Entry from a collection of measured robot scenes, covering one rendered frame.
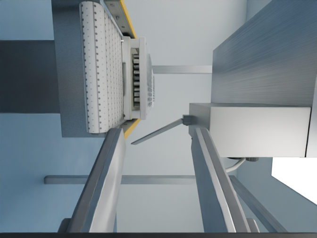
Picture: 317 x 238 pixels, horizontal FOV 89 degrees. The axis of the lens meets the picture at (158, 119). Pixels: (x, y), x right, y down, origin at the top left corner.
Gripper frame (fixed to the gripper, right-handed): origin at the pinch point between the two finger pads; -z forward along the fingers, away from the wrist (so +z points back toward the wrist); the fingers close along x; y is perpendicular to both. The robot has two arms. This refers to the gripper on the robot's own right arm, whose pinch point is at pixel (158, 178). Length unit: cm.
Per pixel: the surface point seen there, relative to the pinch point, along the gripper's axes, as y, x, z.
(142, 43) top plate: 5.5, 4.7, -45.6
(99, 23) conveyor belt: -2.0, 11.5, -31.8
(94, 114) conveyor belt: 12.7, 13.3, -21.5
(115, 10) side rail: -3.7, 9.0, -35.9
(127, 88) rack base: 16.3, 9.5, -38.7
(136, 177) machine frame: 125, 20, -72
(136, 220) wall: 437, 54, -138
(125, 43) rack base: 5.5, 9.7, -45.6
